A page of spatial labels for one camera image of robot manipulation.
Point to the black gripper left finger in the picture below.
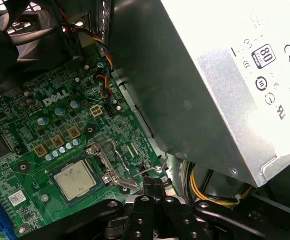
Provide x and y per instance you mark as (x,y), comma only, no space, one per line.
(139,220)

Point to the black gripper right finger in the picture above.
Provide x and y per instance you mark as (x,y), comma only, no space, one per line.
(184,222)

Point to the metal socket cover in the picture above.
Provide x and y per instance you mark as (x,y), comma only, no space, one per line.
(127,183)

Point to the silver CPU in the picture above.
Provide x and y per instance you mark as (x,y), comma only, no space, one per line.
(75,178)

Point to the CPU socket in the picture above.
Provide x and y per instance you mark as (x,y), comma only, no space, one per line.
(98,162)

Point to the green motherboard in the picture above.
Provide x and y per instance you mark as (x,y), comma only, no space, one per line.
(117,130)

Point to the white four-pin power connector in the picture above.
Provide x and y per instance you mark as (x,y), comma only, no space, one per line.
(96,111)

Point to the white barcode sticker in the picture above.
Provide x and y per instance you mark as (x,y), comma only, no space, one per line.
(17,198)

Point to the grey power supply unit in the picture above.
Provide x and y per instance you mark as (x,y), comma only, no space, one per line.
(184,87)

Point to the black PC case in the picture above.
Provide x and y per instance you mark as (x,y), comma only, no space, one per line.
(102,20)

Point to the black case fan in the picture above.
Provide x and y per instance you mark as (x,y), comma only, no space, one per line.
(0,37)

